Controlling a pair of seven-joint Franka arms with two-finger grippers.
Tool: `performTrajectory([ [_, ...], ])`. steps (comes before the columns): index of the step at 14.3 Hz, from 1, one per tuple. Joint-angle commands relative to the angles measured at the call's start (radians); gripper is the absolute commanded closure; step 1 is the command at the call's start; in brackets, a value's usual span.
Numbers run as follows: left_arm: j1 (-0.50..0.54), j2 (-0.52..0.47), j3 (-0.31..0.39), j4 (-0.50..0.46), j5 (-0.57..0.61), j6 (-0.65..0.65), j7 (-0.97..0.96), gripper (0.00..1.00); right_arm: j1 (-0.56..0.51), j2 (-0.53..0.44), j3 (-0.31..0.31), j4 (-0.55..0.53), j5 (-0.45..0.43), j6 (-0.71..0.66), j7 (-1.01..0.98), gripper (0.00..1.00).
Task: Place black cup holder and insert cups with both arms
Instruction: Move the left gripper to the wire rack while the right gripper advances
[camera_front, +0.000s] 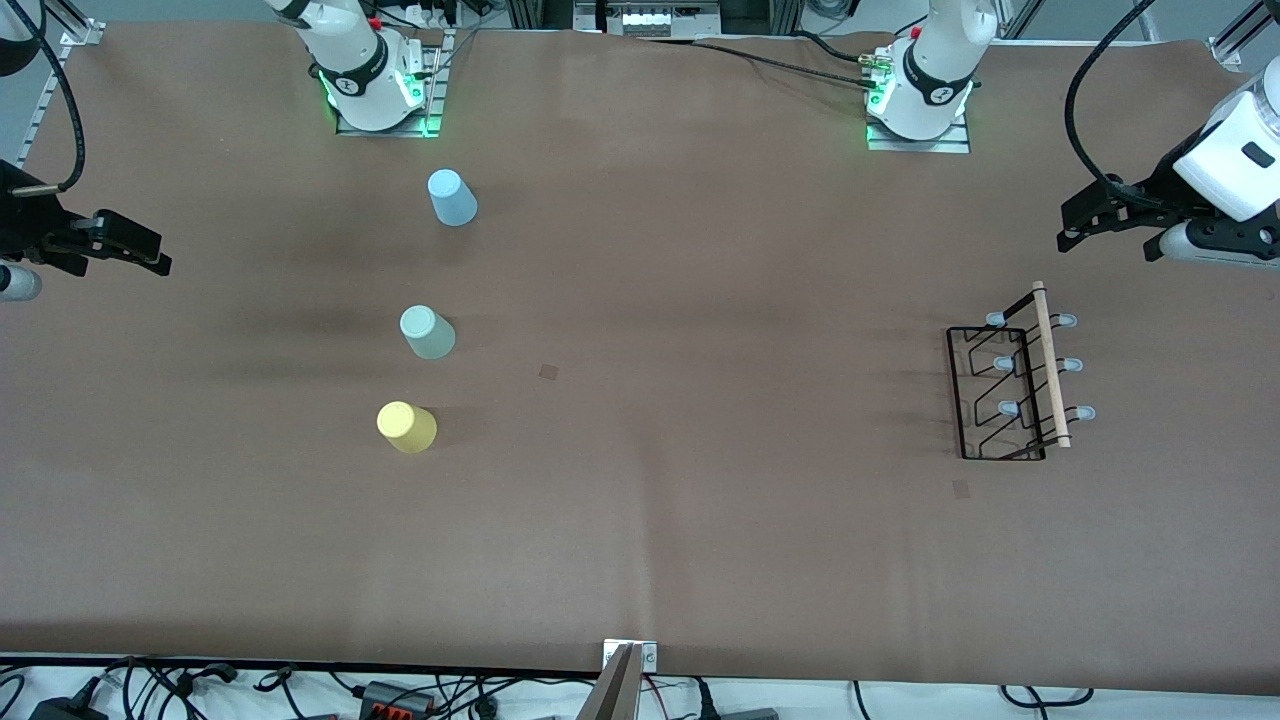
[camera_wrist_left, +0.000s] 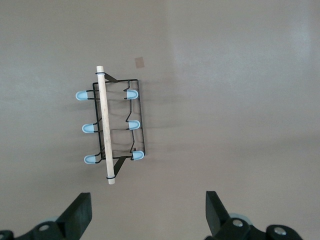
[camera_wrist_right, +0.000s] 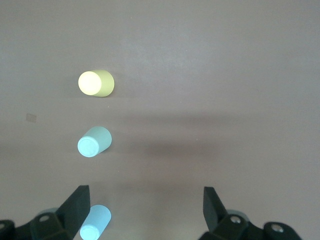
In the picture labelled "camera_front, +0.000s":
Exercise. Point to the black power adapter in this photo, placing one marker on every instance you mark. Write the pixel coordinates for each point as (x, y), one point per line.
(65, 710)

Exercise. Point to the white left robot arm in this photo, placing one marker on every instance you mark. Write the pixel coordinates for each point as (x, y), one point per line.
(940, 60)

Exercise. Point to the aluminium frame rail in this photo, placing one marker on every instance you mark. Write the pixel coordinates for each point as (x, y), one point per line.
(40, 120)
(1228, 48)

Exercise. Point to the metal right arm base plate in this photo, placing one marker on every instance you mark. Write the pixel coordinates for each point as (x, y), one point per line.
(390, 131)

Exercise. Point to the yellow plastic cup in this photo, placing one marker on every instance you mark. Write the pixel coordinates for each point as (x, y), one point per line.
(406, 427)

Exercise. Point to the silver camera mount bracket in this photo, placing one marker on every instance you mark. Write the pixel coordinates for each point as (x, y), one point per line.
(630, 660)

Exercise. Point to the orange black connector block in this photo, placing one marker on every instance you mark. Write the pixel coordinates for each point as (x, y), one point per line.
(398, 698)

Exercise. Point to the light blue plastic cup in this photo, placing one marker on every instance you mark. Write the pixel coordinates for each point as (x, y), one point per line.
(452, 198)

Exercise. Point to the white power strip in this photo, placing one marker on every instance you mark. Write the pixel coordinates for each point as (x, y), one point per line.
(660, 20)

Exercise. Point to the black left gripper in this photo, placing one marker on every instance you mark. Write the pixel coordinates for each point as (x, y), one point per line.
(1153, 194)

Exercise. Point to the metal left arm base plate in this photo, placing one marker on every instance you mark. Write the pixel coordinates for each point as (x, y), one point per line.
(920, 146)

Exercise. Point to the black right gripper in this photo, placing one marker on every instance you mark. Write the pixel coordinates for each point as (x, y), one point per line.
(22, 227)

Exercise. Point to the mint green plastic cup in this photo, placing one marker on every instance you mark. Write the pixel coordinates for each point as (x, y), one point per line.
(428, 334)

